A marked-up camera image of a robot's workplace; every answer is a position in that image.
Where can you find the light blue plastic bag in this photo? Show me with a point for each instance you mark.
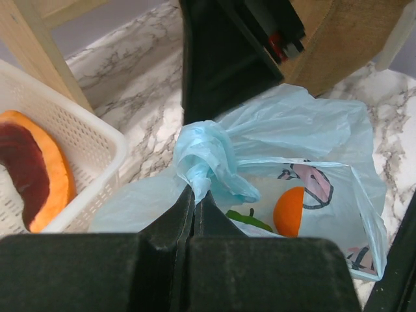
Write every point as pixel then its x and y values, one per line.
pixel 250 156

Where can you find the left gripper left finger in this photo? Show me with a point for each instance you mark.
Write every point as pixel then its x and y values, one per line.
pixel 142 271

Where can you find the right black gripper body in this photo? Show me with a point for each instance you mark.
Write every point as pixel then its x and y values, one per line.
pixel 270 26

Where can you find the white plastic tray basket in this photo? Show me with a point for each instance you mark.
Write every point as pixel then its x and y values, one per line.
pixel 94 149

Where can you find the brown burlap tote bag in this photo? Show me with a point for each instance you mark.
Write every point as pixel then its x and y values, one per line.
pixel 341 37

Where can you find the orange toy carrot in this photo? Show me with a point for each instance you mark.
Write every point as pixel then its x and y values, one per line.
pixel 287 213

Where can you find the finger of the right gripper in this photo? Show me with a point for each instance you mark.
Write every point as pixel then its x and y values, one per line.
pixel 222 68

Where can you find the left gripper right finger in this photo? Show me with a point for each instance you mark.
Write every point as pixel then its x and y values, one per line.
pixel 229 271

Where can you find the wooden shelf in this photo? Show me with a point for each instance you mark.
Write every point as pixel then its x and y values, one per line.
pixel 96 53

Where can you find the green toy bell pepper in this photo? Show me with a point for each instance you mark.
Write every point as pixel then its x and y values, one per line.
pixel 248 219

